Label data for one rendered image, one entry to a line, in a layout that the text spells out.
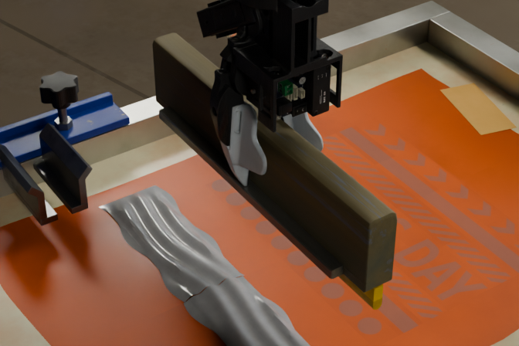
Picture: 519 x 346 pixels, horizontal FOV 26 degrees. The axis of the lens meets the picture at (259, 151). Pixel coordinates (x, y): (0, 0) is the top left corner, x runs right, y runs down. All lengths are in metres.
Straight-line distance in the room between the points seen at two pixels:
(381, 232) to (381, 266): 0.04
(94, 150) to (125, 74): 2.00
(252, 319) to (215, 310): 0.04
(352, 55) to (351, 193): 0.53
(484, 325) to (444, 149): 0.29
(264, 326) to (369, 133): 0.35
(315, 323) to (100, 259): 0.23
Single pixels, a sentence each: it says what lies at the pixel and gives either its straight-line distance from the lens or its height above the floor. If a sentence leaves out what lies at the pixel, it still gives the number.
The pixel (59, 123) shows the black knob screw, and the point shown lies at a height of 1.01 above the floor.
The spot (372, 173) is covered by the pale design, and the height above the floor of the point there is 0.95.
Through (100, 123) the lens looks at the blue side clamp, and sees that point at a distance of 1.28.
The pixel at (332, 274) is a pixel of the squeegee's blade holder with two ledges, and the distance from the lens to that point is 0.96.
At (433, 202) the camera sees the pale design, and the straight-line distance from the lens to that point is 1.23.
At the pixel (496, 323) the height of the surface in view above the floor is 0.95.
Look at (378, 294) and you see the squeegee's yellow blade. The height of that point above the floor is 1.06.
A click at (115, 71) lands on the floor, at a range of 3.29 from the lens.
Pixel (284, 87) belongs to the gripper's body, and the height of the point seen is 1.21.
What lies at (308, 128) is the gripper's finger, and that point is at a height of 1.14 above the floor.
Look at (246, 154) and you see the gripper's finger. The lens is 1.00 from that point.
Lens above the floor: 1.71
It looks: 36 degrees down
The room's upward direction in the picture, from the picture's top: straight up
